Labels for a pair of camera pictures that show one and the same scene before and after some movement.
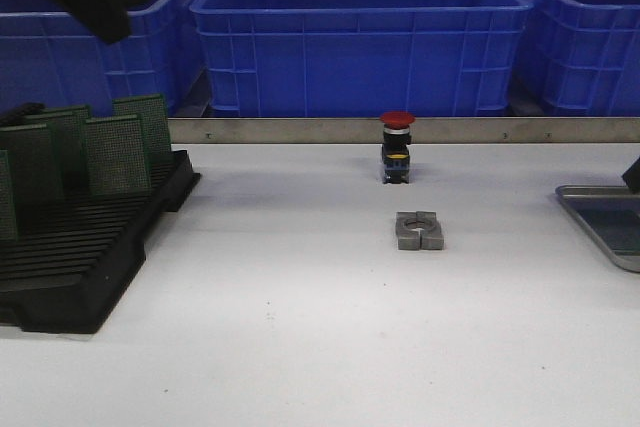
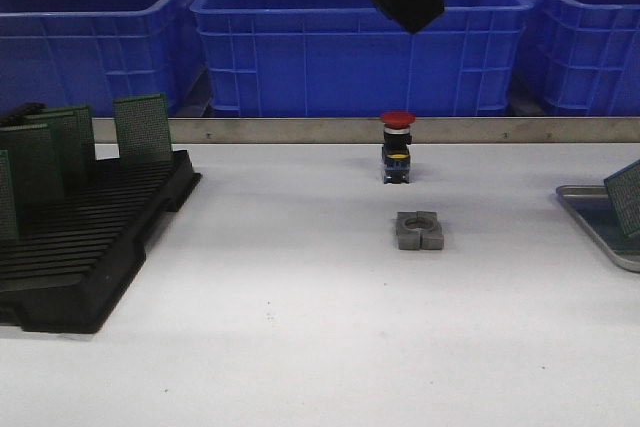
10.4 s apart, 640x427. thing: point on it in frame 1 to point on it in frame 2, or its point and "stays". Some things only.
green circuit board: x=152 y=110 stays
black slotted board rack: x=69 y=269 stays
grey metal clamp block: x=419 y=231 stays
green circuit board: x=117 y=156 to x=624 y=186
